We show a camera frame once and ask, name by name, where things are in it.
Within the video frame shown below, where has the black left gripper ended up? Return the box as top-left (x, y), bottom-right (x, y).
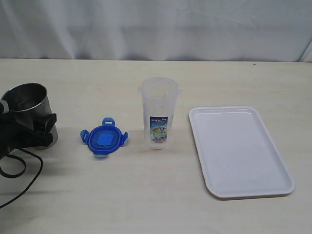
top-left (0, 113), bottom-right (57, 158)

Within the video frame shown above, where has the stainless steel cup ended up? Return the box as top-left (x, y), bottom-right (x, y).
top-left (1, 83), bottom-right (58, 149)

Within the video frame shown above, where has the blue plastic lid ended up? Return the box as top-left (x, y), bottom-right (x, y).
top-left (80, 117), bottom-right (129, 159)

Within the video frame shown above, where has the clear plastic tall container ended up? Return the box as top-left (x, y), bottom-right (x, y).
top-left (138, 77), bottom-right (181, 150)

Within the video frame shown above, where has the white curtain backdrop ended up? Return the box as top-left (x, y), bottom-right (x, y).
top-left (0, 0), bottom-right (312, 62)

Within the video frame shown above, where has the white plastic tray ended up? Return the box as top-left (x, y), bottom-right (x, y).
top-left (189, 106), bottom-right (295, 199)

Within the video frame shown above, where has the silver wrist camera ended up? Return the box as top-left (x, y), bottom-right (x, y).
top-left (0, 99), bottom-right (10, 115)

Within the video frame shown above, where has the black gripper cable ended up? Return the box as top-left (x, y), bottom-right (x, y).
top-left (0, 146), bottom-right (44, 210)

